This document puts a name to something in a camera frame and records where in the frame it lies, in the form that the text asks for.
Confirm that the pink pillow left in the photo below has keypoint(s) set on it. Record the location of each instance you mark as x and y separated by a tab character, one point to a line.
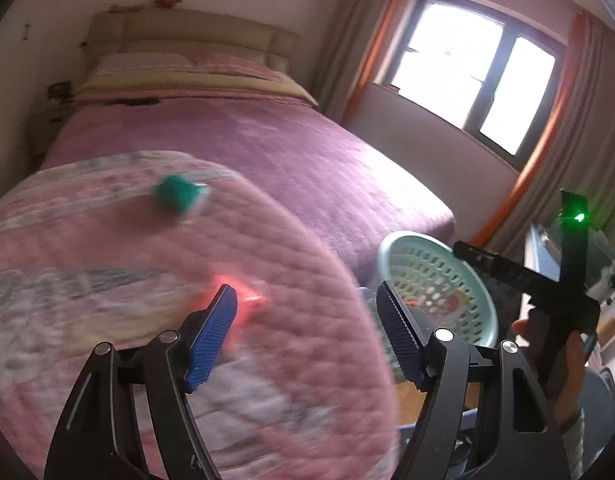
137	61

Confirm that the black device on nightstand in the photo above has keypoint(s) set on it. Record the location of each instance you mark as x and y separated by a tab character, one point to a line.
59	91

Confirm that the beige padded headboard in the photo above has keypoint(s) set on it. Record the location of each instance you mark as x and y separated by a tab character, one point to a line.
188	32

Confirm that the beige nightstand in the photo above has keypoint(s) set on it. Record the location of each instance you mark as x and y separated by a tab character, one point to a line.
44	124

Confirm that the pink pillow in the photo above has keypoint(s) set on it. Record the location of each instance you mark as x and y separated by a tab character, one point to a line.
137	61
229	65

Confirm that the orange plush toy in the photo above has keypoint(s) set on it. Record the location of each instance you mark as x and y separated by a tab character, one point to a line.
166	4

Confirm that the window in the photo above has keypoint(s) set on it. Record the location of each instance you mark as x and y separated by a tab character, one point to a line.
481	70

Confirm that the purple bedspread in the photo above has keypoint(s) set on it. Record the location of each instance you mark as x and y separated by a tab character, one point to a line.
341	188

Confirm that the red plastic bag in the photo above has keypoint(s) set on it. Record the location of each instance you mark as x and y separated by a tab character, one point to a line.
250	298

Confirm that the pink pillow right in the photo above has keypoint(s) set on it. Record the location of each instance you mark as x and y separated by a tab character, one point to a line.
229	65

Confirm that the person's right hand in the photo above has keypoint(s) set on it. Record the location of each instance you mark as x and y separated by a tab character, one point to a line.
565	406

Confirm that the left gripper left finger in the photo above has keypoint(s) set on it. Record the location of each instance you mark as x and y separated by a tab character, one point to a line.
97	434

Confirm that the green small packet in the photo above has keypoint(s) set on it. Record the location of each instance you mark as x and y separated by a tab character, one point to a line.
180	195

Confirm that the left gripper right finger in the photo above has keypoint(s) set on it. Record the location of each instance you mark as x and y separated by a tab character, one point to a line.
516	436

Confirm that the yellow folded blanket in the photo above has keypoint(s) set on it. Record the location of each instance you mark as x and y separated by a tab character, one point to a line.
173	85

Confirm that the mint green laundry basket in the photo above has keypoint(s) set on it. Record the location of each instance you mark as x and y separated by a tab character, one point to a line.
429	278

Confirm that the pink quilted blanket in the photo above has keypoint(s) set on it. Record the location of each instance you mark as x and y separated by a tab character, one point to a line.
301	391

